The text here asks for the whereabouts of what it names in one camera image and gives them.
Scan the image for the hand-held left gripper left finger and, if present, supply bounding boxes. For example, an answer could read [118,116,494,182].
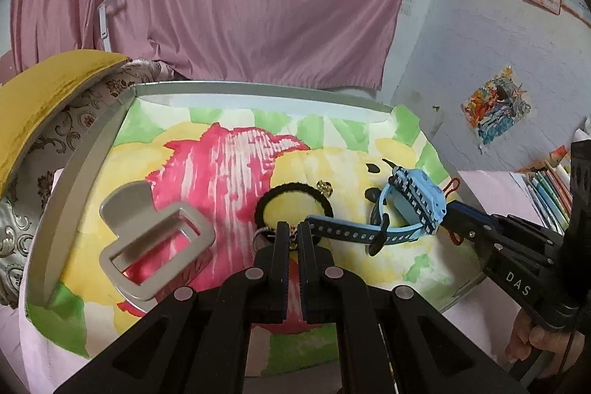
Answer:
[53,222,291,394]

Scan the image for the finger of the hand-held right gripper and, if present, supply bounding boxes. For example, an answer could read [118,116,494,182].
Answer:
[438,216,502,266]
[445,200,498,223]

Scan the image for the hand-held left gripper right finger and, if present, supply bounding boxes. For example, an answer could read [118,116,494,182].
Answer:
[295,222,532,394]

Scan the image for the red string bracelet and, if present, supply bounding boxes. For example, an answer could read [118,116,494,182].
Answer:
[443,177,462,246]

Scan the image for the blue smartwatch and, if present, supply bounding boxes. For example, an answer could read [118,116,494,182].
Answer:
[305,167,448,256]

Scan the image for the black hair tie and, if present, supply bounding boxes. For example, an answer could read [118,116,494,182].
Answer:
[254,184,326,247]

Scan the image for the person's right hand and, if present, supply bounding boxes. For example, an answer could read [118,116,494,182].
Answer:
[505,310,587,371]

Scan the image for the pink table cloth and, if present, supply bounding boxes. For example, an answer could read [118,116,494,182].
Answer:
[0,168,573,394]

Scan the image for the stack of books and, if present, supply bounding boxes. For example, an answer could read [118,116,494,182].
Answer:
[510,145,575,233]

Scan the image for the colourful painted metal tray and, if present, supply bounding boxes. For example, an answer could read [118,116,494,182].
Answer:
[28,94,481,378]

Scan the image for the floral patterned pillow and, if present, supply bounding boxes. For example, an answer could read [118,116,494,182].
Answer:
[0,58,174,307]

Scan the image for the white desk lamp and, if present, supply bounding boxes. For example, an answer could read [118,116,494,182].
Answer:
[98,0,121,53]

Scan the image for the yellow pillow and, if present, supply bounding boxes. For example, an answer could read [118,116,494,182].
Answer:
[0,50,130,196]

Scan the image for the colourful wall drawing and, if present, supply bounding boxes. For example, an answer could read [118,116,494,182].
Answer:
[461,66,532,152]

